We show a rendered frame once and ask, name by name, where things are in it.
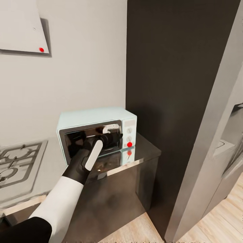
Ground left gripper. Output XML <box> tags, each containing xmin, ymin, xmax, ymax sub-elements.
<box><xmin>103</xmin><ymin>132</ymin><xmax>123</xmax><ymax>144</ymax></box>

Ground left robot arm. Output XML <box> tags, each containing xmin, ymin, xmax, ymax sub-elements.
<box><xmin>0</xmin><ymin>124</ymin><xmax>123</xmax><ymax>243</ymax></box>

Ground microwave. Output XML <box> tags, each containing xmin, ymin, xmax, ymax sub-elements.
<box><xmin>56</xmin><ymin>106</ymin><xmax>137</xmax><ymax>165</ymax></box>

